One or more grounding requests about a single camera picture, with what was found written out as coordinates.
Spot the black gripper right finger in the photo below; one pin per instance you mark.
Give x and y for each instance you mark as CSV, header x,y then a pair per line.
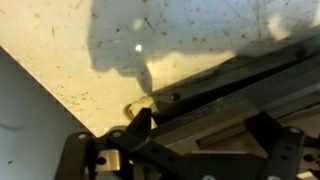
x,y
265,130

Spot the grey lint filter object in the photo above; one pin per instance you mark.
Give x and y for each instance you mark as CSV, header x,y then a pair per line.
x,y
286,90

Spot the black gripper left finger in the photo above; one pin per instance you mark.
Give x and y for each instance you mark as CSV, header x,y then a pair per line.
x,y
140,126

